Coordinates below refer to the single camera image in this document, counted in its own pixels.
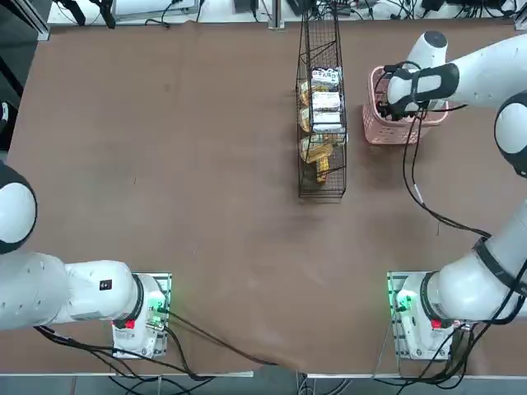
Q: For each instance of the aluminium camera post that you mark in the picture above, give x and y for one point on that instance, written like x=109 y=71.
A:
x=276 y=14

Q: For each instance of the black power adapter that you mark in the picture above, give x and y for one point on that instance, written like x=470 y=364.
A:
x=246 y=5

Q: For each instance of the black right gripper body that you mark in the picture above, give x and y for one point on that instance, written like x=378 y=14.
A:
x=393 y=110

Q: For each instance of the aluminium frame rail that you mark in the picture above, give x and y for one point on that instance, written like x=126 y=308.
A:
x=41 y=24

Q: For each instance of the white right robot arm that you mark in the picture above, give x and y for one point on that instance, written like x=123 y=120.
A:
x=465 y=296

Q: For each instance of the yellow red snack box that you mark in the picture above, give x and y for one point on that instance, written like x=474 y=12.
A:
x=323 y=170

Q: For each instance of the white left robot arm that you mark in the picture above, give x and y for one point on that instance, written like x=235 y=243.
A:
x=82 y=296

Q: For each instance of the white packet dark print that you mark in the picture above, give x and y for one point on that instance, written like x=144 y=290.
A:
x=325 y=78

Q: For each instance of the pink plastic basket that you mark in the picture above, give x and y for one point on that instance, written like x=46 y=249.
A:
x=387 y=133

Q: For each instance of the white printed snack packet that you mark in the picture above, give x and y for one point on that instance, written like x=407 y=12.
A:
x=327 y=102
x=327 y=122

